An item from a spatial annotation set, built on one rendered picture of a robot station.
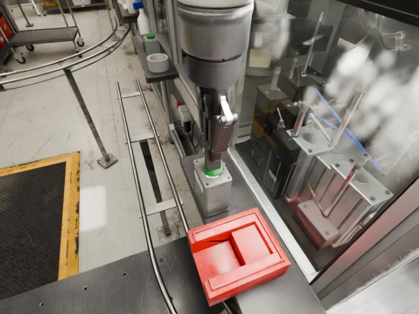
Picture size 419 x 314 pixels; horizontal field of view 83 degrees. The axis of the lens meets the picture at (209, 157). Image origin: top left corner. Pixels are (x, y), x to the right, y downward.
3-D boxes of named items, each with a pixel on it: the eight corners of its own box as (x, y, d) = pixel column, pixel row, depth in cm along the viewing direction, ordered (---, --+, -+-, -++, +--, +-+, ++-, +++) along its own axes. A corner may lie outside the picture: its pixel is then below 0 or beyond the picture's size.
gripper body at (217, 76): (254, 57, 30) (245, 118, 36) (227, 35, 35) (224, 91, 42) (197, 66, 28) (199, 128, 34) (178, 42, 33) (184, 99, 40)
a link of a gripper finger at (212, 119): (226, 88, 36) (230, 92, 35) (224, 143, 44) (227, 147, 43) (202, 92, 35) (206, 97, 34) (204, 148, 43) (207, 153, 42)
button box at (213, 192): (194, 191, 59) (192, 159, 50) (223, 182, 61) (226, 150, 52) (205, 218, 54) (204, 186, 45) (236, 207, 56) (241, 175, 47)
